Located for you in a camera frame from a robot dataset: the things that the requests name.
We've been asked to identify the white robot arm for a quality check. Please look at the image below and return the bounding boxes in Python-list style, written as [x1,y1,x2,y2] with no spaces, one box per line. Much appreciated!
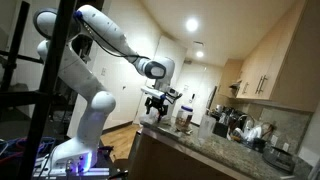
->
[43,5,175,176]

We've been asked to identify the black metal frame stand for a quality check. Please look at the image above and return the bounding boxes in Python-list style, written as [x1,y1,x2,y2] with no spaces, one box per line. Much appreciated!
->
[0,0,77,180]

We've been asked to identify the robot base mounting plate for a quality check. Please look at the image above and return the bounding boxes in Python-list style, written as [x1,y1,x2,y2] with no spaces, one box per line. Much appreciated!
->
[32,155,110,180]

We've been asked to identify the black toaster appliance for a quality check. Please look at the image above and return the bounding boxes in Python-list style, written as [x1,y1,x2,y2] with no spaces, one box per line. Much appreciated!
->
[262,147,295,174]

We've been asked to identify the clear plastic blender cup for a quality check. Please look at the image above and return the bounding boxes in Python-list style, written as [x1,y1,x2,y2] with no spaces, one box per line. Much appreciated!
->
[198,115,216,139]

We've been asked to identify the black coffee maker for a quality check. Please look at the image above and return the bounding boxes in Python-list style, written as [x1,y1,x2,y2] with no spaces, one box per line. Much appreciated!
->
[213,113,230,138]

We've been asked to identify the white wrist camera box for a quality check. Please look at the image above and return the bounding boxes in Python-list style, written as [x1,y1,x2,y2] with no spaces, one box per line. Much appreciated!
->
[164,87,182,99]

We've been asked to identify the wooden upper cabinets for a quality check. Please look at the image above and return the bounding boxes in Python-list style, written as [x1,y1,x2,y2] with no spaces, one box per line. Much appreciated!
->
[219,0,320,112]

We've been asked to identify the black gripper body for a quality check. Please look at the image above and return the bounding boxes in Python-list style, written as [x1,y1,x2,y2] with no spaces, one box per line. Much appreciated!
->
[145,97,168,114]

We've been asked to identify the clear jar with blue lid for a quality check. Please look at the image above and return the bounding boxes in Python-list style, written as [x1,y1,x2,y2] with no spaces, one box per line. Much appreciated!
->
[175,105,193,131]

